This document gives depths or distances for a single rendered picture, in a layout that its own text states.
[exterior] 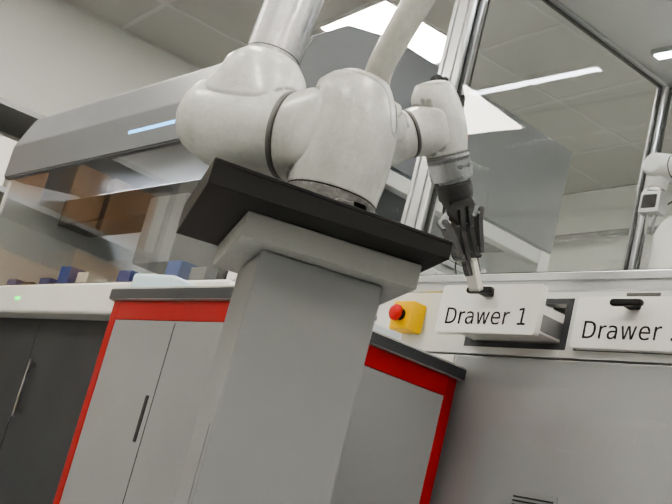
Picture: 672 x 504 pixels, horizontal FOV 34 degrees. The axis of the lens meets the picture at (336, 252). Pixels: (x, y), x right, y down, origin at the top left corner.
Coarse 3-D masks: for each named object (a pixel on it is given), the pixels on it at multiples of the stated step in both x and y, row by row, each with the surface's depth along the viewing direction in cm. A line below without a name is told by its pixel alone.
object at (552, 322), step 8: (544, 312) 230; (552, 312) 231; (544, 320) 229; (552, 320) 231; (560, 320) 233; (544, 328) 229; (552, 328) 231; (560, 328) 232; (472, 336) 248; (480, 336) 246; (488, 336) 244; (496, 336) 242; (504, 336) 240; (544, 336) 230; (552, 336) 231; (560, 336) 232
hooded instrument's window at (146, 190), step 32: (128, 160) 365; (160, 160) 348; (192, 160) 332; (32, 192) 420; (64, 192) 397; (96, 192) 376; (128, 192) 357; (160, 192) 340; (384, 192) 329; (0, 224) 434; (32, 224) 409; (64, 224) 387; (96, 224) 367; (128, 224) 349; (160, 224) 333; (0, 256) 422; (32, 256) 398; (64, 256) 377; (96, 256) 358; (128, 256) 341; (160, 256) 326; (192, 256) 312
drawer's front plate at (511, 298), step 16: (448, 288) 248; (464, 288) 244; (496, 288) 237; (512, 288) 233; (528, 288) 230; (544, 288) 227; (448, 304) 246; (464, 304) 242; (480, 304) 239; (496, 304) 235; (512, 304) 232; (528, 304) 228; (544, 304) 227; (448, 320) 244; (464, 320) 241; (496, 320) 233; (512, 320) 230; (528, 320) 227; (512, 336) 231; (528, 336) 227
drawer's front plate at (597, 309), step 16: (592, 304) 226; (608, 304) 223; (656, 304) 215; (576, 320) 228; (592, 320) 225; (608, 320) 222; (624, 320) 219; (640, 320) 216; (656, 320) 213; (576, 336) 227; (592, 336) 224; (656, 336) 212; (640, 352) 215; (656, 352) 212
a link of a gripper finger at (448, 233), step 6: (444, 222) 228; (450, 228) 229; (444, 234) 231; (450, 234) 229; (450, 240) 230; (456, 240) 230; (456, 246) 230; (456, 252) 231; (462, 252) 231; (462, 258) 231
